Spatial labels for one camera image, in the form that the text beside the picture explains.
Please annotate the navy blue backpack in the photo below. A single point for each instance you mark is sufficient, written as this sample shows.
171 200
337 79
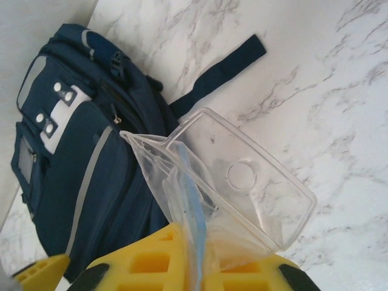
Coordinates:
100 169

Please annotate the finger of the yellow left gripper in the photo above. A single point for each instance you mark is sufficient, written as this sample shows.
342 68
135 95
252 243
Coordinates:
42 268

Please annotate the clear bag of blue pens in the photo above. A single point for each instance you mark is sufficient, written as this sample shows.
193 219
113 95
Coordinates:
242 182

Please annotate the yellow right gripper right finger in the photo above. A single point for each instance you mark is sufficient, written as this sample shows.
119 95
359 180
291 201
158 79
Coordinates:
242 276

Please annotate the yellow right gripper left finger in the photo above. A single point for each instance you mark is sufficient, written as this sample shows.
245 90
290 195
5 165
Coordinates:
142 266

